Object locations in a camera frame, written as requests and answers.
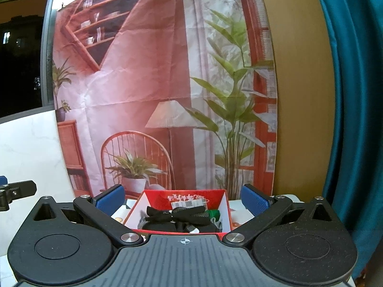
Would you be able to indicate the teal curtain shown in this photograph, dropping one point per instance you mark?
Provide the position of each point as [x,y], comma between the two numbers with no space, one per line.
[353,95]

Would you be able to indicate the red strawberry cardboard box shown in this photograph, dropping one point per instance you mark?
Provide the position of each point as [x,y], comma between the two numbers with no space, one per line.
[155,198]

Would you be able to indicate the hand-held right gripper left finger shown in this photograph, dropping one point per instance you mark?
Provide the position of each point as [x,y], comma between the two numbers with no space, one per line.
[110,199]

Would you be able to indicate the black mesh cloth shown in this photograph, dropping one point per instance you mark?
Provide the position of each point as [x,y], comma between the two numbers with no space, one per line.
[176,213]

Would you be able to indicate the white marble board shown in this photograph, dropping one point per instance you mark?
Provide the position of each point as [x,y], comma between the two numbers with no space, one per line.
[27,149]

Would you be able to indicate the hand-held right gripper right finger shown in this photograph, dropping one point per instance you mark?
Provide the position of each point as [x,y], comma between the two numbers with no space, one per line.
[255,200]

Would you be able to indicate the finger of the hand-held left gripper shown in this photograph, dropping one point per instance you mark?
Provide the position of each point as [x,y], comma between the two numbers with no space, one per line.
[2,181]
[18,189]

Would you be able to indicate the dark glass window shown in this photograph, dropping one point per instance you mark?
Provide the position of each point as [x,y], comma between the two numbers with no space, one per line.
[21,65]

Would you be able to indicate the printed room backdrop cloth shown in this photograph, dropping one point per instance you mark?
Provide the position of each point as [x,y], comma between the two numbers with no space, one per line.
[134,95]

